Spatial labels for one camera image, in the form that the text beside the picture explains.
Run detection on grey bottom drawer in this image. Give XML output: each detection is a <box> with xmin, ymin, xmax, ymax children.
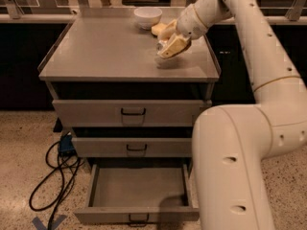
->
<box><xmin>75</xmin><ymin>159</ymin><xmax>199</xmax><ymax>225</ymax></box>

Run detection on white ceramic bowl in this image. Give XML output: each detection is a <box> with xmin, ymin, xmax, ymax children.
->
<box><xmin>133</xmin><ymin>7</ymin><xmax>162</xmax><ymax>30</ymax></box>

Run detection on grey middle drawer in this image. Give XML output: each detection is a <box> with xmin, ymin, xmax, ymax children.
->
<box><xmin>72</xmin><ymin>138</ymin><xmax>192</xmax><ymax>158</ymax></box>

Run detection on yellow sponge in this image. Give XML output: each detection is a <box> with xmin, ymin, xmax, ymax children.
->
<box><xmin>151</xmin><ymin>23</ymin><xmax>167</xmax><ymax>36</ymax></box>

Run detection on grey metal drawer cabinet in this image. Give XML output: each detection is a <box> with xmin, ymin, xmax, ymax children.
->
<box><xmin>37</xmin><ymin>7</ymin><xmax>222</xmax><ymax>177</ymax></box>

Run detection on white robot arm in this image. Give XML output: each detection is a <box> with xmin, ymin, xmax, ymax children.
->
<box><xmin>157</xmin><ymin>0</ymin><xmax>307</xmax><ymax>230</ymax></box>

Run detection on grey drawer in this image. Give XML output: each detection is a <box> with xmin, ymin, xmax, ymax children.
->
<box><xmin>53</xmin><ymin>100</ymin><xmax>211</xmax><ymax>127</ymax></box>
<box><xmin>72</xmin><ymin>138</ymin><xmax>192</xmax><ymax>158</ymax></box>
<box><xmin>75</xmin><ymin>159</ymin><xmax>199</xmax><ymax>225</ymax></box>

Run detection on grey top drawer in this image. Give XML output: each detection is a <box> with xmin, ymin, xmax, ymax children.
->
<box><xmin>53</xmin><ymin>100</ymin><xmax>211</xmax><ymax>127</ymax></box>

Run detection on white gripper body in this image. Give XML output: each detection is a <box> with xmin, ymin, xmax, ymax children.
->
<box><xmin>176</xmin><ymin>4</ymin><xmax>208</xmax><ymax>40</ymax></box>

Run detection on blue tape floor marker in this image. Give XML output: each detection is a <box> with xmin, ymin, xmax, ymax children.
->
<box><xmin>31</xmin><ymin>214</ymin><xmax>68</xmax><ymax>230</ymax></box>

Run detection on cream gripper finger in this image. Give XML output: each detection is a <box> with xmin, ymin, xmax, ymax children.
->
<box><xmin>157</xmin><ymin>34</ymin><xmax>191</xmax><ymax>58</ymax></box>
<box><xmin>157</xmin><ymin>19</ymin><xmax>177</xmax><ymax>41</ymax></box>

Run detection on blue power box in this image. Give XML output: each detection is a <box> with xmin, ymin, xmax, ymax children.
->
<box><xmin>58</xmin><ymin>134</ymin><xmax>76</xmax><ymax>156</ymax></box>

